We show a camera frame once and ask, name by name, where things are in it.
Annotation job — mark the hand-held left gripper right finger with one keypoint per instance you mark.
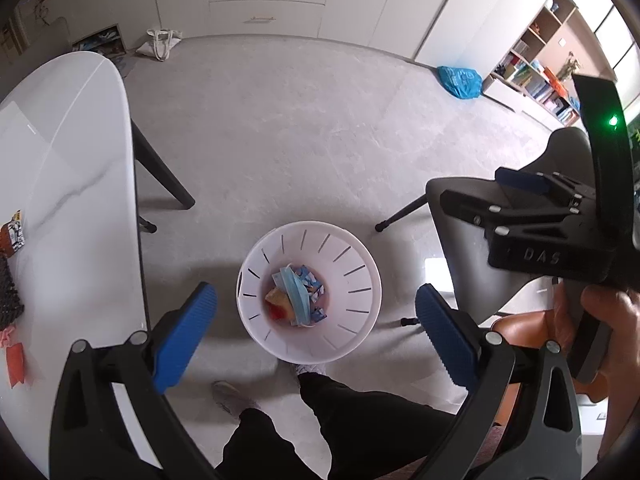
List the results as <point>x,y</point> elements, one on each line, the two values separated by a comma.
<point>447,335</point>

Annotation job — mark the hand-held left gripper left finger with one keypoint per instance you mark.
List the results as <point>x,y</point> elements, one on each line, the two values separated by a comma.
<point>185,330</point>

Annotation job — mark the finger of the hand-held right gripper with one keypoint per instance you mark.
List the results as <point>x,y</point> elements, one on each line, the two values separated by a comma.
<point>465,205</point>
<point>520,180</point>

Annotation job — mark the white slotted waste bin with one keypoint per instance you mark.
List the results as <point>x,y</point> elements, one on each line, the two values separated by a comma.
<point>310,240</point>

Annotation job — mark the person's right hand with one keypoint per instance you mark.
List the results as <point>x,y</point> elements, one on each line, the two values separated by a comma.
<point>610,310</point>

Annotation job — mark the grey chair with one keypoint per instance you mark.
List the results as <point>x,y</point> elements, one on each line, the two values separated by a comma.
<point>460,260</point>

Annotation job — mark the brown leather chair seat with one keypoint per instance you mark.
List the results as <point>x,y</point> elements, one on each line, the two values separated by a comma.
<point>530,325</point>

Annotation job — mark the grey shoe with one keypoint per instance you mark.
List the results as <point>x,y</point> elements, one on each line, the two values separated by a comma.
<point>232,397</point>

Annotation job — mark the orange crumpled wrapper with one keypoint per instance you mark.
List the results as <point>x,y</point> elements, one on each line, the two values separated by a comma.
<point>280,305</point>

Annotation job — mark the wooden bookshelf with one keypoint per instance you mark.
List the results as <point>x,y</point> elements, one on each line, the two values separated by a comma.
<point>540,70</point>

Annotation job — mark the black table leg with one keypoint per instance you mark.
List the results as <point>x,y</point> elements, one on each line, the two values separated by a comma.
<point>147,224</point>
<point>160,165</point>

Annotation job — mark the blue plastic bag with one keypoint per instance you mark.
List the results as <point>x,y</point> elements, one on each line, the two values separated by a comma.
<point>460,81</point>

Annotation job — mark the blue face mask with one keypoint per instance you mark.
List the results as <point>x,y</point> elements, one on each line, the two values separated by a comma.
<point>295,295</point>

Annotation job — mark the white shoe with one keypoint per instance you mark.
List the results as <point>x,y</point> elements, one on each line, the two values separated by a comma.
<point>310,369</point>

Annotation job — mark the person's black trousers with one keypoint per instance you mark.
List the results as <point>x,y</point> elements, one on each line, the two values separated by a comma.
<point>350,430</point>

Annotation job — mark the pile of blue paper scraps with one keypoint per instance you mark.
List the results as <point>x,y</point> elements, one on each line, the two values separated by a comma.
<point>316,285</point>

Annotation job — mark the orange flat wrapper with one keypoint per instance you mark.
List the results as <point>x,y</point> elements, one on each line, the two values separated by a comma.
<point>16,365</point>

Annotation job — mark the pink wrapper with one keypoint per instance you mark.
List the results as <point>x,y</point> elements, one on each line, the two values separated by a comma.
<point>7,337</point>

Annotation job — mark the black mesh pouch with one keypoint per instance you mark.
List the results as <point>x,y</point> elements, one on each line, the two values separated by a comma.
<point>10,295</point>

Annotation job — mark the white wardrobe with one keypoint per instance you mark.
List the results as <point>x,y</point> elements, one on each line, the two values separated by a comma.
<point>465,5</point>

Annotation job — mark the black and orange snack packet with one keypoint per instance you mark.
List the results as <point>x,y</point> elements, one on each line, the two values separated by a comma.
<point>12,235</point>

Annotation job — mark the white tote bag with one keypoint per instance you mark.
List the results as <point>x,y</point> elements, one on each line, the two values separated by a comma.
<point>160,45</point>

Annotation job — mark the low open shelf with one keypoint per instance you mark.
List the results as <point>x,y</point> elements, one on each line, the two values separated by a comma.
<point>100,42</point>

